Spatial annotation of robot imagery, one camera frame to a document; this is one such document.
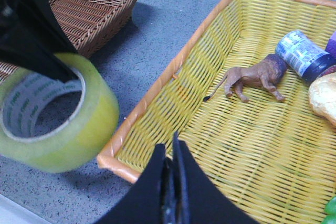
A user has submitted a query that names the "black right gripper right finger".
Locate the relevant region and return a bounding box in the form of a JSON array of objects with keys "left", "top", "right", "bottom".
[{"left": 173, "top": 132, "right": 257, "bottom": 223}]

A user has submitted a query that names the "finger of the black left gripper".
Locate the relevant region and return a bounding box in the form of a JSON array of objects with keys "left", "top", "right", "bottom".
[
  {"left": 20, "top": 0, "right": 78, "bottom": 54},
  {"left": 1, "top": 11, "right": 70, "bottom": 82}
]

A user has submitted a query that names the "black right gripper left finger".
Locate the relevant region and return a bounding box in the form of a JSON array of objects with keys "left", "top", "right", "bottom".
[{"left": 96, "top": 144, "right": 172, "bottom": 223}]

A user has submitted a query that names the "clear yellow packing tape roll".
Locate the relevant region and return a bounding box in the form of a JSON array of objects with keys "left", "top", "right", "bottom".
[{"left": 1, "top": 53, "right": 119, "bottom": 173}]

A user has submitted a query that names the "brown wicker basket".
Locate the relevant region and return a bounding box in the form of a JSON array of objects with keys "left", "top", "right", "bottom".
[{"left": 1, "top": 0, "right": 137, "bottom": 79}]

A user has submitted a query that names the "yellow wicker basket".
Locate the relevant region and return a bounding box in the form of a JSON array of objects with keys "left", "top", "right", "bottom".
[{"left": 97, "top": 0, "right": 335, "bottom": 223}]

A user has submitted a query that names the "toy carrot with green leaves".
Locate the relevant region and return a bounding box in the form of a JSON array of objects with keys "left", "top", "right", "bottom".
[{"left": 321, "top": 196, "right": 336, "bottom": 224}]

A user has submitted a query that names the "brown toy lion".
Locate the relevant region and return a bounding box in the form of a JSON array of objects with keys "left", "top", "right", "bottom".
[{"left": 203, "top": 54, "right": 287, "bottom": 103}]

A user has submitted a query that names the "toy bread roll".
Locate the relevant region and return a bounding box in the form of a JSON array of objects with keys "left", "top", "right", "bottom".
[{"left": 309, "top": 72, "right": 335, "bottom": 126}]

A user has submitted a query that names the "purple foam cube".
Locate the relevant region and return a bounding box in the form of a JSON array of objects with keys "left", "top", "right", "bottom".
[{"left": 325, "top": 31, "right": 336, "bottom": 57}]

